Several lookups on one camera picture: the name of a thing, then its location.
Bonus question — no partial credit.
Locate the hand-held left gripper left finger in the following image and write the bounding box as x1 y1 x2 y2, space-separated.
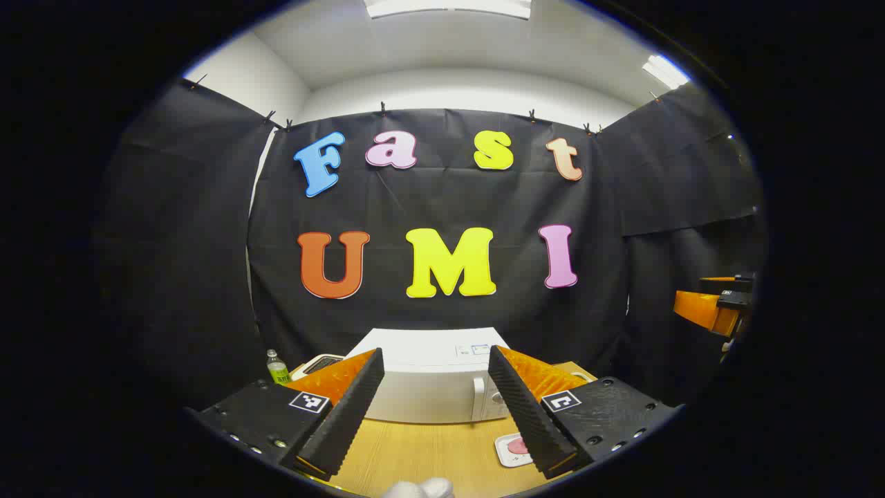
185 347 386 483

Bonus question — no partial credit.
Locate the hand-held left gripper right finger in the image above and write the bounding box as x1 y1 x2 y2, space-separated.
487 344 684 480

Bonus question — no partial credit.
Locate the white square plate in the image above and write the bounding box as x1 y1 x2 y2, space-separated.
494 432 534 468

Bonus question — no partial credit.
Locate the white microwave oven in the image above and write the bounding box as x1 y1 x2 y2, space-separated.
344 327 514 424

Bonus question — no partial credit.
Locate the white toaster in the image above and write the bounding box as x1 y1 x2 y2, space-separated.
290 353 345 381

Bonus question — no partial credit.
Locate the green drink bottle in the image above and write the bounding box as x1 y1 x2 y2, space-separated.
266 349 291 385

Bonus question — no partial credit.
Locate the small ceiling light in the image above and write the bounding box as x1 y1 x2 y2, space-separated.
642 55 691 89

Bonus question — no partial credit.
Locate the long ceiling light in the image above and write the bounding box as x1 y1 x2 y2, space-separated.
364 0 532 19

